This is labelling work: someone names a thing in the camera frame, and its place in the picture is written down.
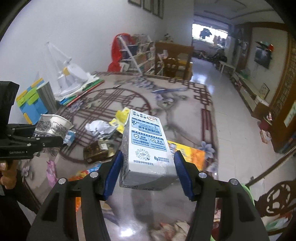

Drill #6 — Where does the stack of books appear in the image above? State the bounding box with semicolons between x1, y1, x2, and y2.
56;78;104;106

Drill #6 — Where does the white paper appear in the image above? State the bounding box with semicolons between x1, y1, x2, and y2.
85;120;117;140

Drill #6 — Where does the blue white plastic wrapper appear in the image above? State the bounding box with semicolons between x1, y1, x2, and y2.
63;130;76;146

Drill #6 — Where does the orange lion snack bag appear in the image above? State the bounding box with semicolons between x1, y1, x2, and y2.
68;163;102;212

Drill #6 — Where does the low tv cabinet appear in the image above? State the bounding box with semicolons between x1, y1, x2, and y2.
230;72;269;120

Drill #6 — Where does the printed paper cup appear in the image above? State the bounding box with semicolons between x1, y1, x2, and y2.
33;114;74;139

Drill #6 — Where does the white book rack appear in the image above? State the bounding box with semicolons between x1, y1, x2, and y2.
116;34;155;74

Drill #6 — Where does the colourful block toy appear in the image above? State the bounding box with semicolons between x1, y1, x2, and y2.
16;78;48;125

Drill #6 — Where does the brown cigarette pack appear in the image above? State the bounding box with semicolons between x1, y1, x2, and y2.
83;140;115;163

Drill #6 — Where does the white small table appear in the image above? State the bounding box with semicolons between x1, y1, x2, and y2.
219;61;235;74

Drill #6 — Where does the grey metal box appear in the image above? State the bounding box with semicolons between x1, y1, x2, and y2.
37;82;57;114

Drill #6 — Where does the small red bin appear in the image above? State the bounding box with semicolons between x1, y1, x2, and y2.
259;111;273;131

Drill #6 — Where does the wooden armchair far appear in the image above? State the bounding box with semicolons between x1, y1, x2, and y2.
154;41;194;80

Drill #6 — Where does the red cloth bag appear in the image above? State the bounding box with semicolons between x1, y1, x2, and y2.
107;33;134;72

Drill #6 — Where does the yellow medicine packet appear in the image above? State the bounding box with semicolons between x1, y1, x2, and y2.
109;107;130;134

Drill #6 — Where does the person's left hand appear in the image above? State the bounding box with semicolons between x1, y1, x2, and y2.
1;160;19;190

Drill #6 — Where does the wall television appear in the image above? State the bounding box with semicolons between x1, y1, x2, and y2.
254;47;271;69

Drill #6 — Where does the green red trash bin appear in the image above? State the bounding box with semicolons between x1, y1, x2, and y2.
241;184;255;205

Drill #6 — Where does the carved wooden chair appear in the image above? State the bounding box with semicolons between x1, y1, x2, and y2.
245;146;296;232

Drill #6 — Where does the orange yellow snack box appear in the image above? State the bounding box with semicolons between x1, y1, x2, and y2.
168;141;205;171

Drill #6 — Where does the pink plastic wrapper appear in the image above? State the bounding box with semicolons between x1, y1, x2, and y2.
46;161;58;188

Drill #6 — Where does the blue white milk carton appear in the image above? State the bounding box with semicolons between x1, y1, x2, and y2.
119;109;177;191

